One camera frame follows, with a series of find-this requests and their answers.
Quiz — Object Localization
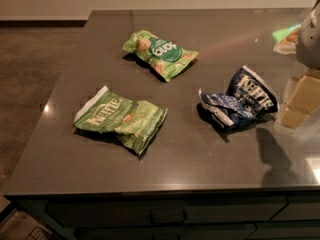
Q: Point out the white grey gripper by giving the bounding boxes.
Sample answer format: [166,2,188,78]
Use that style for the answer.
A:
[278,0,320,129]

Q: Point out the blue Kettle chip bag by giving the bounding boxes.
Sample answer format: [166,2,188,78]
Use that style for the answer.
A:
[198,66,279,130]

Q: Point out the green Jong snack bag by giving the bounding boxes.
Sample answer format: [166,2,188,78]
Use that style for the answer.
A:
[123,30,198,82]

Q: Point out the green Kettle chip bag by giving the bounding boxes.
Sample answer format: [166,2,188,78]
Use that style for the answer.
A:
[73,86,167,155]

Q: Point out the dark cabinet drawer fronts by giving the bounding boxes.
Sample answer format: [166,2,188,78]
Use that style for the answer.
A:
[18,196,320,240]

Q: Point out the black wire basket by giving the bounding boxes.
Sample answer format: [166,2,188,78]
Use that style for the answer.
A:
[25,227,60,240]

